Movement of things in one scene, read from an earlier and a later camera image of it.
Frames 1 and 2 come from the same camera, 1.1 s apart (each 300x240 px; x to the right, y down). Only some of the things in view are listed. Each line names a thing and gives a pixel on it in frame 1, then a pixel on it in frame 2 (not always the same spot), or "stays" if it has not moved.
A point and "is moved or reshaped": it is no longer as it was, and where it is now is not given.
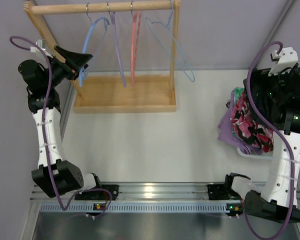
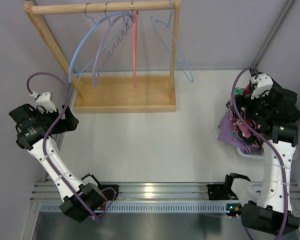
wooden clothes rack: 117,94 stays
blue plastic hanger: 106,23 is moved or reshaped
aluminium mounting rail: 147,191 stays
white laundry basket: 264,155 stays
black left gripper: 65,67 -> 65,120
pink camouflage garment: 246,128 stays
